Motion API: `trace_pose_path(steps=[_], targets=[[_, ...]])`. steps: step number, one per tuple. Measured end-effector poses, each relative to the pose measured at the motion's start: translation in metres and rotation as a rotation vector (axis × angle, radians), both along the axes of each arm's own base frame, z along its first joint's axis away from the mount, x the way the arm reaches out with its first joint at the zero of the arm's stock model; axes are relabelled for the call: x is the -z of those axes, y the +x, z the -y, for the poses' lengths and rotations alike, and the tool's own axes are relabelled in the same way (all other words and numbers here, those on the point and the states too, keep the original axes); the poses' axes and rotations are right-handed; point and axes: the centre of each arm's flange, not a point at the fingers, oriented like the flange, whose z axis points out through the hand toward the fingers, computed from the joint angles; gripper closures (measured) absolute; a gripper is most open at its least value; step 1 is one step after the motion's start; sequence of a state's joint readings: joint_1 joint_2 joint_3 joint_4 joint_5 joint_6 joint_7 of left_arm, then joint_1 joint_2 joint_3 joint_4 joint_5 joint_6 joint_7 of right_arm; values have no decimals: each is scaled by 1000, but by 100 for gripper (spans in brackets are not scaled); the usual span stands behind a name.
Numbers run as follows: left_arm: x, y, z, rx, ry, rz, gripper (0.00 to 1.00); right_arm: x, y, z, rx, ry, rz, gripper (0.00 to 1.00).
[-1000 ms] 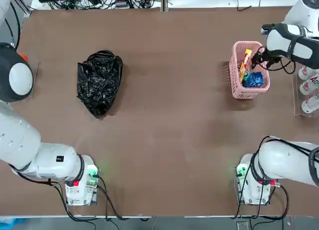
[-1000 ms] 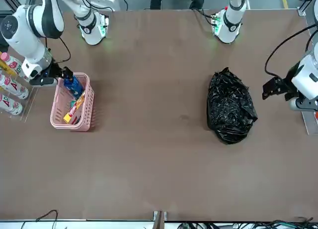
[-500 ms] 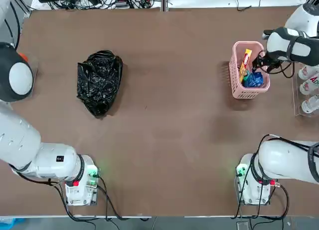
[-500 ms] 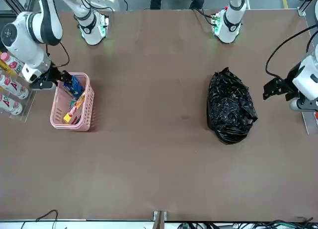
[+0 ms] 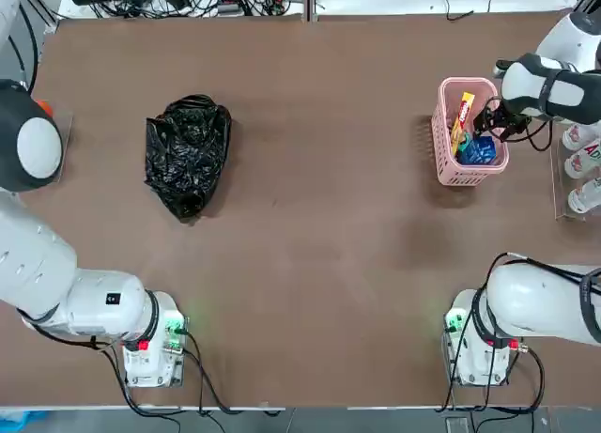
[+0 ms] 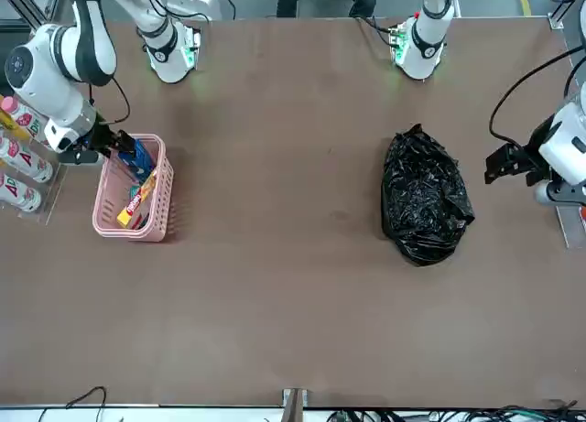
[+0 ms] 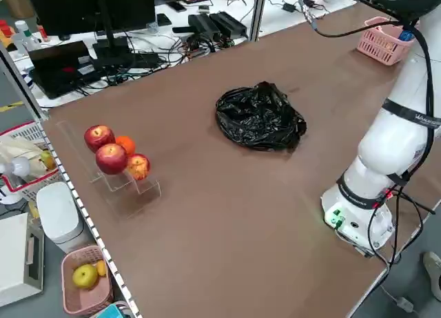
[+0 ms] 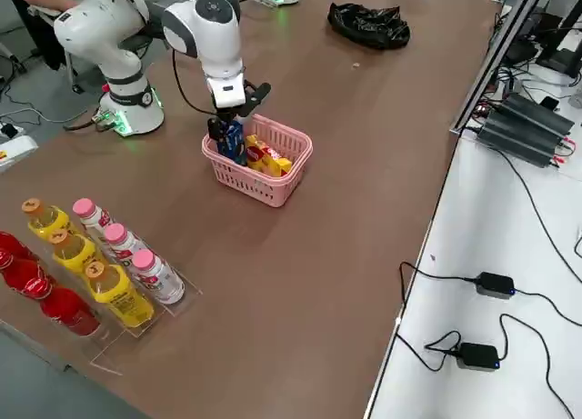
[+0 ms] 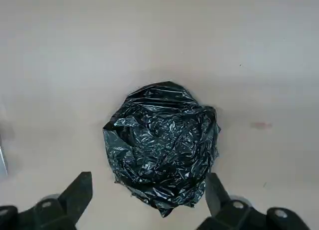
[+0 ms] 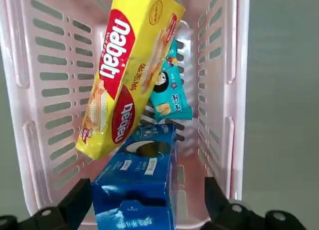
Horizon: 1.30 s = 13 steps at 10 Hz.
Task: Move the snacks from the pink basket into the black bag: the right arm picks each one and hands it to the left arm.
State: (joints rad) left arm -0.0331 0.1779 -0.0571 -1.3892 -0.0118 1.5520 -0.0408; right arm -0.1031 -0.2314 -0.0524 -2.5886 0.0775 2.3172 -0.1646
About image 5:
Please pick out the clear acrylic bottle stand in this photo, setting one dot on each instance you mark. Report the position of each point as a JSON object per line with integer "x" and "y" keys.
{"x": 559, "y": 207}

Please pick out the black plastic bag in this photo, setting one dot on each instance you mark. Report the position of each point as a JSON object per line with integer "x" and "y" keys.
{"x": 188, "y": 156}

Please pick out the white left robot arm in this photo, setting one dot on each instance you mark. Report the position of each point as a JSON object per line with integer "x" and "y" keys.
{"x": 42, "y": 273}

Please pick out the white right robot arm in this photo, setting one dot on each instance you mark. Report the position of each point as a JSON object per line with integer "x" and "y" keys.
{"x": 530, "y": 301}

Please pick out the orange fruit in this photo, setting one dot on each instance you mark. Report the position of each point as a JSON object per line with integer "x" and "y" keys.
{"x": 44, "y": 106}

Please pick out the blue snack box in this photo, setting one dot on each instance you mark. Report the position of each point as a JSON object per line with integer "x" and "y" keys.
{"x": 479, "y": 153}

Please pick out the clear acrylic fruit stand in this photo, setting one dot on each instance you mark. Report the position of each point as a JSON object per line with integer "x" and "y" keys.
{"x": 66, "y": 123}

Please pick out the aluminium frame post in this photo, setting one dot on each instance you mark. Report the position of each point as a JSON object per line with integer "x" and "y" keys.
{"x": 47, "y": 15}
{"x": 310, "y": 1}

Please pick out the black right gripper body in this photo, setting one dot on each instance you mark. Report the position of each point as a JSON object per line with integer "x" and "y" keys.
{"x": 514, "y": 125}

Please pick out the long yellow snack box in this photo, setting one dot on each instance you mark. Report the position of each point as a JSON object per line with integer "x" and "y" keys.
{"x": 464, "y": 118}

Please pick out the green snack packet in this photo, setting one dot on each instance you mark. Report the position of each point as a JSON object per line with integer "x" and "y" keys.
{"x": 464, "y": 144}

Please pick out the pink plastic basket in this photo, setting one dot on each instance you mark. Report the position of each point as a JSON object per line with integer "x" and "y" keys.
{"x": 451, "y": 170}

